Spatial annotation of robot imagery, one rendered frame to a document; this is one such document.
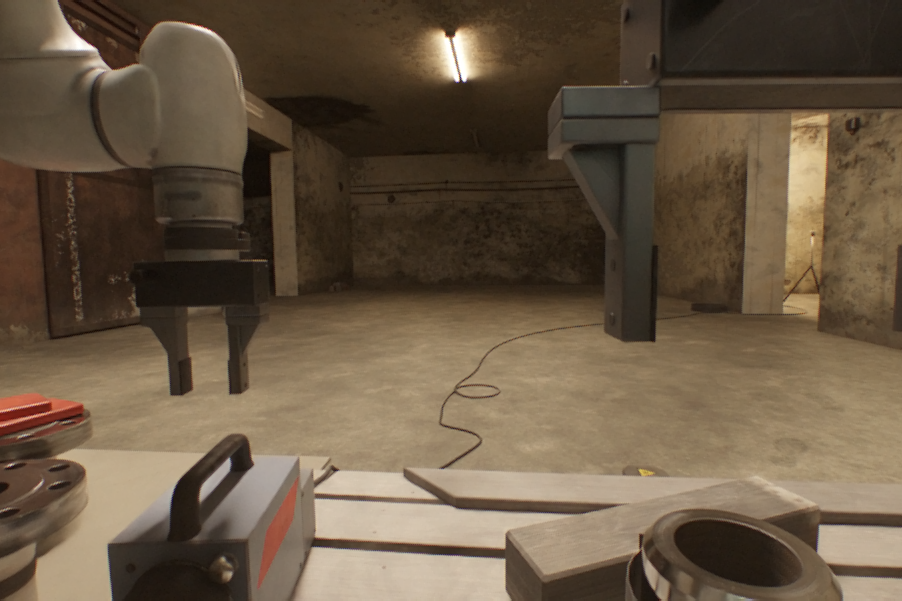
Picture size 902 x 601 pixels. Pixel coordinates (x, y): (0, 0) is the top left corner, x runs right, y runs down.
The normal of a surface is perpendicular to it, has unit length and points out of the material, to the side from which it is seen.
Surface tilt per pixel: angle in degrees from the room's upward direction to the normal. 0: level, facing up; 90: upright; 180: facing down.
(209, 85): 86
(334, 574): 0
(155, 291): 90
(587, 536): 0
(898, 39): 90
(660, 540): 0
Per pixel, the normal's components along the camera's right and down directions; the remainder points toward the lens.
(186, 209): 0.06, 0.08
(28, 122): 0.04, 0.44
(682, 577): -0.70, -0.55
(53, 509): 0.99, 0.00
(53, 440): 0.94, 0.02
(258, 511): -0.01, -1.00
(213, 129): 0.73, 0.15
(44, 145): 0.03, 0.73
